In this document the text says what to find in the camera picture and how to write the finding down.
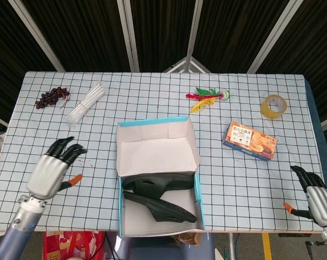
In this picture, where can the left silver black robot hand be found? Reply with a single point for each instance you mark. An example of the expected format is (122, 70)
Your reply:
(45, 176)

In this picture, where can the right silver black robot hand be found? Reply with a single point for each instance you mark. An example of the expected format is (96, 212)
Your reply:
(324, 205)

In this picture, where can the light blue shoe box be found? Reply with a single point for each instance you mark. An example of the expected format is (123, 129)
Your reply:
(152, 151)

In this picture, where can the black rubber slipper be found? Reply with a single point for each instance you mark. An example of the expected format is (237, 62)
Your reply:
(166, 210)
(158, 185)

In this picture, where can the orange blue biscuit box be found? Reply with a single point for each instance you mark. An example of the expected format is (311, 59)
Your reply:
(250, 140)

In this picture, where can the red patterned bag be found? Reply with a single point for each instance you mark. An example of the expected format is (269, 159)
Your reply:
(71, 246)

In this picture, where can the dark red grape bunch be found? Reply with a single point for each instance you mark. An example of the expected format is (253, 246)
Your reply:
(51, 96)

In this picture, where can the clear plastic straw bundle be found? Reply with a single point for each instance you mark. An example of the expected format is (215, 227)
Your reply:
(85, 104)

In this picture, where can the metal table leg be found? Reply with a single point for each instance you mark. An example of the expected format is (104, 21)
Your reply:
(231, 246)

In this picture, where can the yellow packing tape roll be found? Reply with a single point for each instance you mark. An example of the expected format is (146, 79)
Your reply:
(266, 109)

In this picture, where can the black pleated curtain panel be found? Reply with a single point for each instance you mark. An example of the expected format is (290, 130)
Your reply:
(77, 32)
(6, 54)
(315, 54)
(234, 32)
(160, 27)

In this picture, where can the grey blue chair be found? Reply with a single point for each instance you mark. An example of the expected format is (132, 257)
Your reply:
(152, 249)

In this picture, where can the brown paper bag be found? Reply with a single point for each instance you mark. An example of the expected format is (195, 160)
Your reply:
(186, 239)

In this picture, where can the colourful feather shuttlecock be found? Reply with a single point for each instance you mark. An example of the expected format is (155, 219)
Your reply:
(204, 94)

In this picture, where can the white screen frame post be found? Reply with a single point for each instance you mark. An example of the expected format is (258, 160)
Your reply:
(127, 35)
(36, 35)
(195, 35)
(275, 35)

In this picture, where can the white triangular frame foot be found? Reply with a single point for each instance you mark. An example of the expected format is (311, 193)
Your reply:
(186, 63)

